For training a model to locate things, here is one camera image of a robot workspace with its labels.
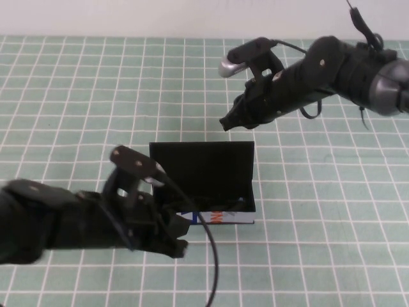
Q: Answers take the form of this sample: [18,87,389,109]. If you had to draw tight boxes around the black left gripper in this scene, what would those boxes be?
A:
[101,191,190,260]

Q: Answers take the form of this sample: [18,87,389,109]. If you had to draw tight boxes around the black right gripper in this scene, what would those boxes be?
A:
[219,70,289,132]

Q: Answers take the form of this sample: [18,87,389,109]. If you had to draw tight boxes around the black printed glasses case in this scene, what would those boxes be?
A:
[149,141,257,225]

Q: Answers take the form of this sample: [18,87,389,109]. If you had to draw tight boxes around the black left camera cable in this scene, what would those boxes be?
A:
[155,171,220,307]

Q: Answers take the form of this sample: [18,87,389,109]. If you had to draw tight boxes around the black camera cable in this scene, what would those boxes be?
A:
[270,38,310,56]
[155,171,220,307]

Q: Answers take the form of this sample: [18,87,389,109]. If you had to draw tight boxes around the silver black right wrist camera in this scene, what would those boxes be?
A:
[218,37,285,80]

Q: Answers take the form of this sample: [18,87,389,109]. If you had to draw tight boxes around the thin black cable loop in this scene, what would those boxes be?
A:
[299,97,322,120]

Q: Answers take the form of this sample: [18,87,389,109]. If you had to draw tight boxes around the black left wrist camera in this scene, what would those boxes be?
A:
[109,145,166,200]

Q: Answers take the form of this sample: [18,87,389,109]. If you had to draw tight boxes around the black right camera cable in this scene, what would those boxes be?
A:
[270,38,310,56]

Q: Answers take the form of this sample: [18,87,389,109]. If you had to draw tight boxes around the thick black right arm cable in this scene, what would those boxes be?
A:
[346,0,385,51]

